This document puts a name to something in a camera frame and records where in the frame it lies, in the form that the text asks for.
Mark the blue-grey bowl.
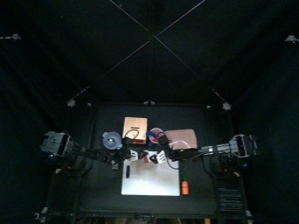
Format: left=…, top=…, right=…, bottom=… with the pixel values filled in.
left=101, top=131, right=124, bottom=151

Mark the pink plastic tray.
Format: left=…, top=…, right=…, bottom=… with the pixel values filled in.
left=163, top=129, right=199, bottom=151

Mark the white cutting board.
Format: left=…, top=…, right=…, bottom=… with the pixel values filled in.
left=120, top=150, right=183, bottom=197

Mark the small pink bowl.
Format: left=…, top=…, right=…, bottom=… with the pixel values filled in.
left=148, top=127, right=168, bottom=144

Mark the light wooden box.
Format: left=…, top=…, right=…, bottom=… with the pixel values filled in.
left=121, top=116, right=149, bottom=145

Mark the orange toy carrot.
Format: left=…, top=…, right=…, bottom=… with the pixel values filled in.
left=181, top=171, right=191, bottom=196

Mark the thin diagonal cord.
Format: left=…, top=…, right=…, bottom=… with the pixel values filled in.
left=107, top=0, right=228, bottom=103
left=71, top=0, right=207, bottom=102

